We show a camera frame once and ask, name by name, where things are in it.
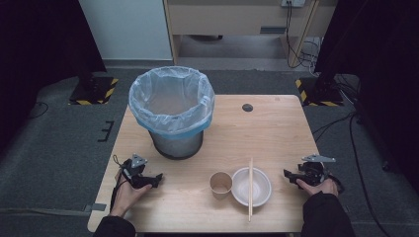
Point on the person's right hand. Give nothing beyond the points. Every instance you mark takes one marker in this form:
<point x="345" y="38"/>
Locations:
<point x="321" y="187"/>

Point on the black floor tape mark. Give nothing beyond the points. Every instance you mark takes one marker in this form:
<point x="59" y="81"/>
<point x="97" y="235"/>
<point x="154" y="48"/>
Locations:
<point x="107" y="131"/>

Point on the white disposable bowl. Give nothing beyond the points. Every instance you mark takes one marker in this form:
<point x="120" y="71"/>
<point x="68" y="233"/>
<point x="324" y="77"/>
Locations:
<point x="261" y="188"/>

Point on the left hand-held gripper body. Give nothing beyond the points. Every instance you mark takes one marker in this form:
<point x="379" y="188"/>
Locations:
<point x="134" y="166"/>

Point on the black stand base striped tape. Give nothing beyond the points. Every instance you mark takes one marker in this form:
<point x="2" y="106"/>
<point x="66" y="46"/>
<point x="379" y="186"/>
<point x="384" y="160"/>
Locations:
<point x="321" y="94"/>
<point x="95" y="90"/>

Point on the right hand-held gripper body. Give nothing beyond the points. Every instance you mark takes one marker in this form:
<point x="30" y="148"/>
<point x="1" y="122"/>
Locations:
<point x="313" y="171"/>

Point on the brown paper cup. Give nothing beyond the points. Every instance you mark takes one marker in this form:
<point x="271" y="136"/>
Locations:
<point x="220" y="185"/>

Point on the wooden disposable chopsticks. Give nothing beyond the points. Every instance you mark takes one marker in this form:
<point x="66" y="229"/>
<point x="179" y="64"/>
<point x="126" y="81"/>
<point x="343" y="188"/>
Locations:
<point x="250" y="197"/>

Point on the person's left hand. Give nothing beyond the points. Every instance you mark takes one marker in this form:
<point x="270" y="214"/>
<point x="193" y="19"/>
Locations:
<point x="126" y="197"/>

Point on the grey wall power outlet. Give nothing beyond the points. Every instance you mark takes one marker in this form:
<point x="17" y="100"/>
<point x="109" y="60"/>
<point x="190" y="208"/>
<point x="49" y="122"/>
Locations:
<point x="293" y="2"/>

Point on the black curtain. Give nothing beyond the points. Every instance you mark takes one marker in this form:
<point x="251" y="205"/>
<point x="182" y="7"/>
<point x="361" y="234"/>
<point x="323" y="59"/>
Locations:
<point x="39" y="49"/>
<point x="382" y="65"/>

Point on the dark round table grommet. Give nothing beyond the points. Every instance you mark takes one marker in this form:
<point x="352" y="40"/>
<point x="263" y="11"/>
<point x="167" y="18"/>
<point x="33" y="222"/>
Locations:
<point x="247" y="107"/>

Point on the metal trash can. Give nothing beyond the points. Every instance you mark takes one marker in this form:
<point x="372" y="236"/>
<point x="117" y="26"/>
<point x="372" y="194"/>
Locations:
<point x="178" y="146"/>

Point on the grey floor tape piece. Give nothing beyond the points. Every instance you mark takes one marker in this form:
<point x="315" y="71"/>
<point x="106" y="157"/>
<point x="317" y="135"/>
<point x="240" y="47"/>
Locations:
<point x="97" y="207"/>

